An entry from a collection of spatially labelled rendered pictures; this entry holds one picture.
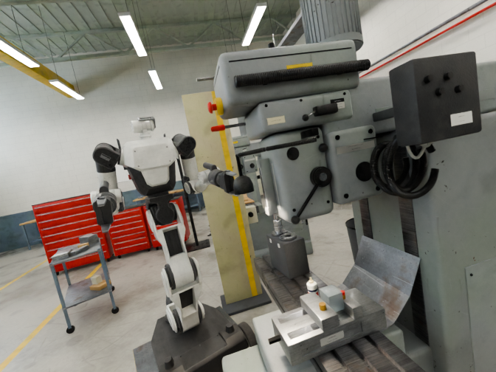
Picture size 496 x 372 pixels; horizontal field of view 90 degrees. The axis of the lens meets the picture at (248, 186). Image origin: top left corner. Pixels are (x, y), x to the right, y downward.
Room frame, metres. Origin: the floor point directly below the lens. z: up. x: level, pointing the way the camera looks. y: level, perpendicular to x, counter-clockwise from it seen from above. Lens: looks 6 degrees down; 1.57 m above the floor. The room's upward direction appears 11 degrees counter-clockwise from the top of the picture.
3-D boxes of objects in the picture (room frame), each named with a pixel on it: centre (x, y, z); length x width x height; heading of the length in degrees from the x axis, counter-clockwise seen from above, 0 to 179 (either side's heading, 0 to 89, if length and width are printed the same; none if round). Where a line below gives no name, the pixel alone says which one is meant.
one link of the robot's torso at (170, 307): (1.48, 0.54, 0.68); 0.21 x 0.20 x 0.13; 29
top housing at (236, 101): (0.94, -0.19, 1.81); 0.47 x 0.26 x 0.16; 101
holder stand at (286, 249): (1.30, -0.14, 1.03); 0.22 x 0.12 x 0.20; 19
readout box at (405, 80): (0.67, -0.54, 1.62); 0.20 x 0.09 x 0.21; 101
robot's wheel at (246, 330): (1.37, 0.18, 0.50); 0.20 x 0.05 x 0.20; 29
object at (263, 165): (0.92, -0.07, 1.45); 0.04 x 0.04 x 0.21; 11
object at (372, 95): (1.04, -0.67, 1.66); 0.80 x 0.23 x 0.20; 101
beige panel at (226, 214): (2.63, 0.28, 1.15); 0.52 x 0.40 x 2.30; 101
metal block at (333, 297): (0.79, -0.21, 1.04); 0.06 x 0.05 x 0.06; 13
